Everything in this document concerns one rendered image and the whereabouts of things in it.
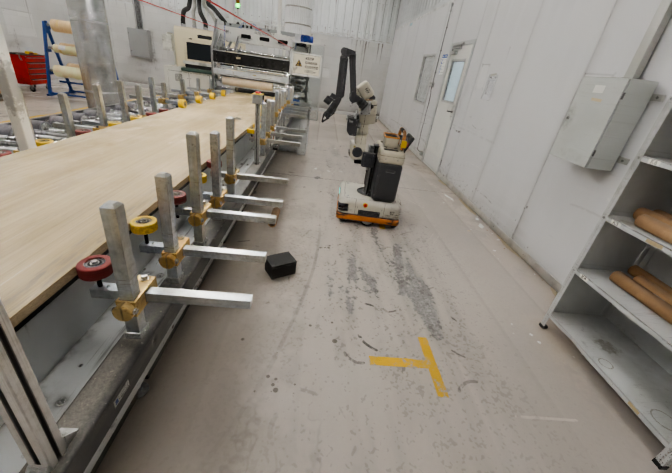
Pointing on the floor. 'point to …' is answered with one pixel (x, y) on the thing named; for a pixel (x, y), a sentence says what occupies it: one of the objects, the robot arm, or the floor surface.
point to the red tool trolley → (29, 69)
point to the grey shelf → (594, 269)
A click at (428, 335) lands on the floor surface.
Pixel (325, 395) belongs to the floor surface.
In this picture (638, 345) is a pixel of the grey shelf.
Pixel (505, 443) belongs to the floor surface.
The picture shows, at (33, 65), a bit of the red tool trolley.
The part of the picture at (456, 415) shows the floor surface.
